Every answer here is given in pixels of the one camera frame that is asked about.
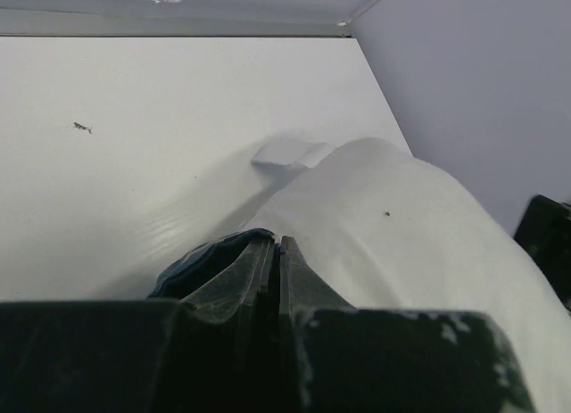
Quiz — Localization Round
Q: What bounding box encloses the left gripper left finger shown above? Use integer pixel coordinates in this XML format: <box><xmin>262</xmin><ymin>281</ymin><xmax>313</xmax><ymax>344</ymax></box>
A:
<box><xmin>178</xmin><ymin>241</ymin><xmax>279</xmax><ymax>412</ymax></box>

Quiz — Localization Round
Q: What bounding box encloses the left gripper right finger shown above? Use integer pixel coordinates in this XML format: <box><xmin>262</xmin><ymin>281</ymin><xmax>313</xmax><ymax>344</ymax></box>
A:
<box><xmin>278</xmin><ymin>236</ymin><xmax>356</xmax><ymax>412</ymax></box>

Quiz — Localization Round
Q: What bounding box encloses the dark blue embroidered pillowcase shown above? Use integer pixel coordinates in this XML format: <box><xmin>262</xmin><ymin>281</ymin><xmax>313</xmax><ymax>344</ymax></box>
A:
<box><xmin>148</xmin><ymin>228</ymin><xmax>277</xmax><ymax>299</ymax></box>

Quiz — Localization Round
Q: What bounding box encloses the white pillow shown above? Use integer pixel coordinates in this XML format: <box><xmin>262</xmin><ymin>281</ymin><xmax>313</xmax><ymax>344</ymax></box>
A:
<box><xmin>249</xmin><ymin>137</ymin><xmax>570</xmax><ymax>412</ymax></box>

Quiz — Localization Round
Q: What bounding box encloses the aluminium frame rail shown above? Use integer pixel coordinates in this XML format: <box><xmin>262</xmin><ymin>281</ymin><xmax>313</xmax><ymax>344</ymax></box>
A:
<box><xmin>1</xmin><ymin>0</ymin><xmax>382</xmax><ymax>37</ymax></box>

